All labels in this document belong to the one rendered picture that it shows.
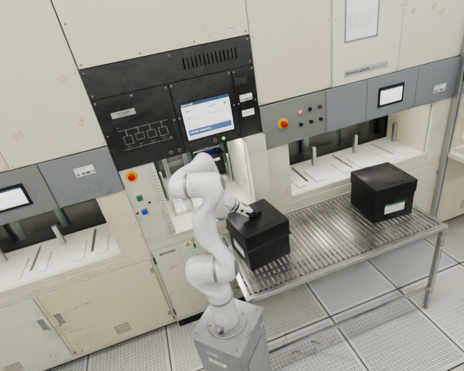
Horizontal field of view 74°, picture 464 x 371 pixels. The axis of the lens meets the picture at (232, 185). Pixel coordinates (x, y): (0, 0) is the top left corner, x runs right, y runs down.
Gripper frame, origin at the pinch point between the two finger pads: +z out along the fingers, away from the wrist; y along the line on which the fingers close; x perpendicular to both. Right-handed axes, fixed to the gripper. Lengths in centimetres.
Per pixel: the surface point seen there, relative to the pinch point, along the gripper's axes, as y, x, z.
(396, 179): -21, -62, 65
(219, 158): 79, -12, 7
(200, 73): 30, -52, -58
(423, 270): -24, -20, 166
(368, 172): -5, -58, 61
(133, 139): 36, -3, -71
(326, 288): 5, 33, 113
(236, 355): -53, 50, -11
